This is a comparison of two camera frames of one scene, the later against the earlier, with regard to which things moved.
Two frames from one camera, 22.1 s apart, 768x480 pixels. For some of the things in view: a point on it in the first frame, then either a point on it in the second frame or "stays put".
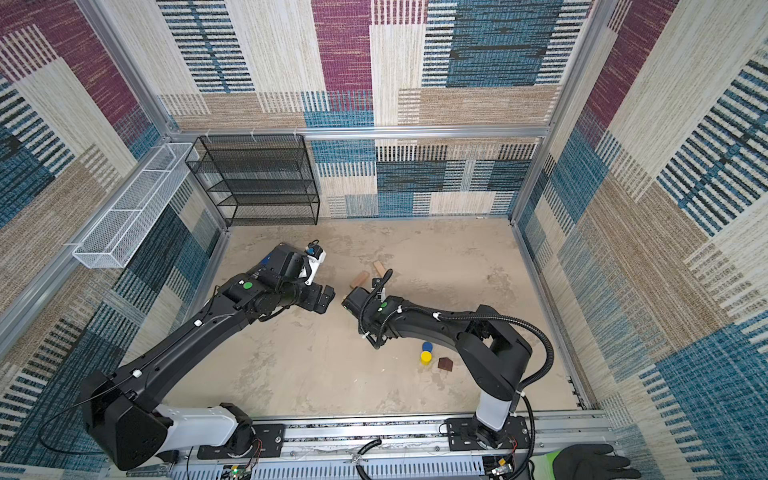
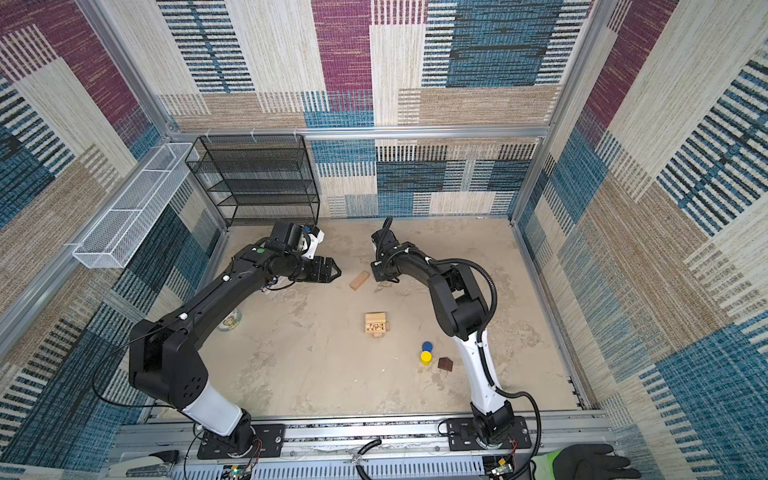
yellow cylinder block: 426,357 stays put
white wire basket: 116,236 stays put
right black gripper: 363,327 → 379,275
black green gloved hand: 582,462 stays put
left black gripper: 313,302 → 317,272
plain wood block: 360,279 stays put
